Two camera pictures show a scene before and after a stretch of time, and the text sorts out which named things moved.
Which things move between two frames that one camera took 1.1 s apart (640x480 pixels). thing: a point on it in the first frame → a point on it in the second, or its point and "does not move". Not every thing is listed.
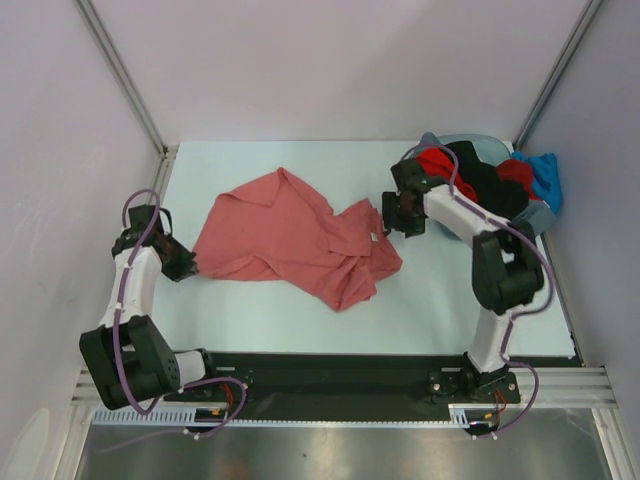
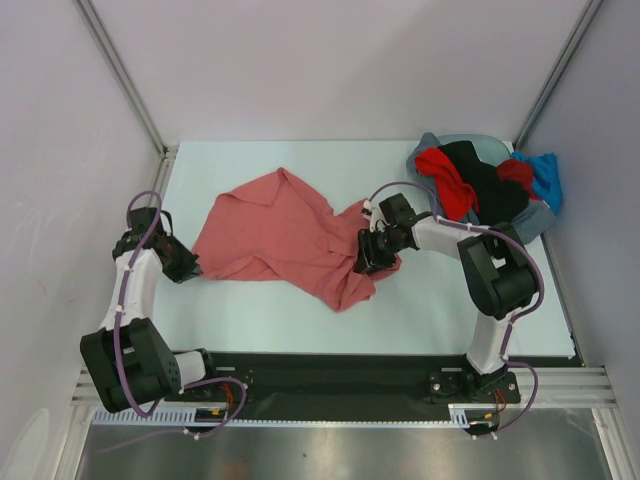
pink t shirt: [276, 228] does not move
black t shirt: [494, 192] does not move
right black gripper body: [396, 215] → [379, 247]
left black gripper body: [179, 262] does not move
